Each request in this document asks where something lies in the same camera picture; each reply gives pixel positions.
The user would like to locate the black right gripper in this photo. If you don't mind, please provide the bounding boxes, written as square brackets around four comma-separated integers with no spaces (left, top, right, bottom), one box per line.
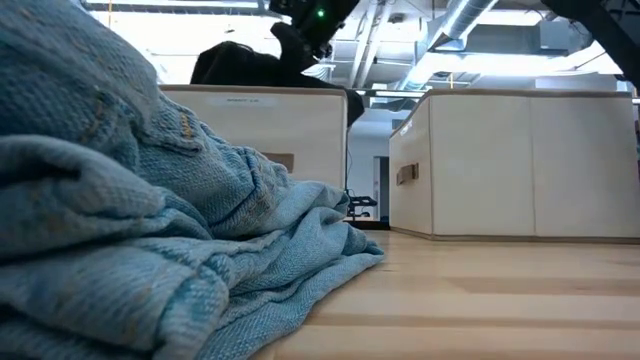
[268,0,362,60]

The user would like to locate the black garment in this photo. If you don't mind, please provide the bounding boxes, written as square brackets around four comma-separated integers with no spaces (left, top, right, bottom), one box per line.
[189,21,367,128]

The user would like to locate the light blue jeans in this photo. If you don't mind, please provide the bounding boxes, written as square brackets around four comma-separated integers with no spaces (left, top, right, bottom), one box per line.
[0,0,386,360]

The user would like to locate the left beige fabric bin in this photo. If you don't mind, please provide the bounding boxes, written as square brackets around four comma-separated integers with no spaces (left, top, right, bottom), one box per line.
[158,83,350,191]

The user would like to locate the beige fabric bin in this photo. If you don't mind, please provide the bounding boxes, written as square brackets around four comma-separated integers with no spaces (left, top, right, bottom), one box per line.
[388,88,640,245]
[158,83,350,191]

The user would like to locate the black stand in doorway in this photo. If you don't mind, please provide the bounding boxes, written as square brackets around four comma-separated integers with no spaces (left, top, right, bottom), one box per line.
[346,195,380,222]

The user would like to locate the right beige fabric bin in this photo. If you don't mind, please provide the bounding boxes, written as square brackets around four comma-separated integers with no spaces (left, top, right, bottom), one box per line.
[388,88,640,245]

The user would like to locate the silver ceiling air duct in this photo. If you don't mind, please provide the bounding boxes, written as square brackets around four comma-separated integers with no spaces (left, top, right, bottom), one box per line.
[398,0,501,92]

